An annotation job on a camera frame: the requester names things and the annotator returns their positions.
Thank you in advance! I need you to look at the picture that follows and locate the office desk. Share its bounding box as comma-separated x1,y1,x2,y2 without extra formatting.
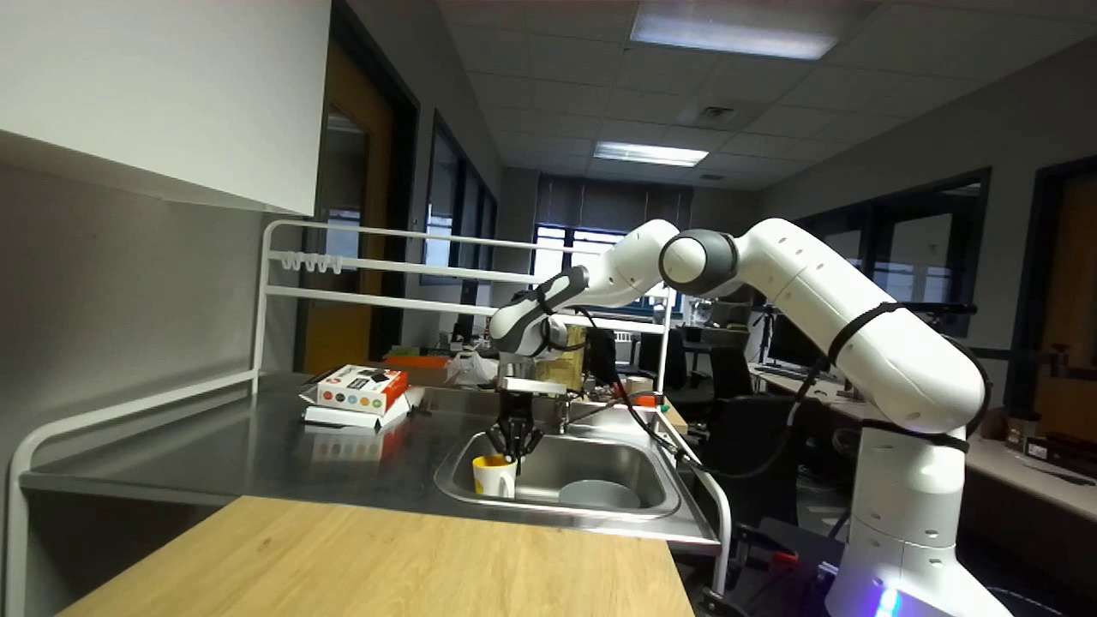
964,425,1097,527

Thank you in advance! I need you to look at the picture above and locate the colourful small box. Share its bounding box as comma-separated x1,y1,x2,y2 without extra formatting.
311,359,410,417

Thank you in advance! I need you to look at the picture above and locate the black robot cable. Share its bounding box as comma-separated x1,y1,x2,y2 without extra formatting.
570,302,836,477

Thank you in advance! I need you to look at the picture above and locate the white mug yellow inside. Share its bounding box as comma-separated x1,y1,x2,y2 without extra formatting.
470,450,520,500

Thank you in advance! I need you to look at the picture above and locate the large ceiling light panel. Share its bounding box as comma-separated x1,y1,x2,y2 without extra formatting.
626,0,842,65

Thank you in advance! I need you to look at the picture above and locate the ceiling air vent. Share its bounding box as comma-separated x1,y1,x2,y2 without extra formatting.
690,101,739,131

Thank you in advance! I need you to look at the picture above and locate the orange tray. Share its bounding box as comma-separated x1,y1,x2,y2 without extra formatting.
382,348,455,387

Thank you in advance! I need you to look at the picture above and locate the chrome sink faucet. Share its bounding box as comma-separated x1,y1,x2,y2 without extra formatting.
551,387,609,437

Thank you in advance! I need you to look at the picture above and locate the white wire shelf rack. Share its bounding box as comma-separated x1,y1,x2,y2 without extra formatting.
249,214,680,397

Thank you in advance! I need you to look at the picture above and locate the light blue bowl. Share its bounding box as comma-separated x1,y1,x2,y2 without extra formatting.
554,477,648,514

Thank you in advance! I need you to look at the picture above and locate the small ceiling light panel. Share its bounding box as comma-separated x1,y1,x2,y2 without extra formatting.
588,136,714,170

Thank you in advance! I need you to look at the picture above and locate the small white container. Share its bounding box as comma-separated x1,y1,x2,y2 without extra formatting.
442,348,499,387

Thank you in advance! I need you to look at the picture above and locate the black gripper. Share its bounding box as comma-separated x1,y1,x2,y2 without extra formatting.
486,379,554,461

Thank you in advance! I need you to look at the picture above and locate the flat white box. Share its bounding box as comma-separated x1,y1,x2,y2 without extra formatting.
298,387,427,435

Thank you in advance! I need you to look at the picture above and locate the brown wooden door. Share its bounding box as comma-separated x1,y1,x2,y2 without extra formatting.
298,38,418,378

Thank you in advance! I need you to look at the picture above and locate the small red object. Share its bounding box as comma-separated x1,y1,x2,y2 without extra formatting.
615,374,667,410

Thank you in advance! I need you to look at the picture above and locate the white wall cabinet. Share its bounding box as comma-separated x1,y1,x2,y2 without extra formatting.
0,0,336,218

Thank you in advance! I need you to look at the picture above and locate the stainless steel sink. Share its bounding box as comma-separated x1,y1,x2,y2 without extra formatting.
433,425,687,530

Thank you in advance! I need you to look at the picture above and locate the dark framed door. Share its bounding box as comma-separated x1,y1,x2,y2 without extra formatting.
1004,153,1097,454

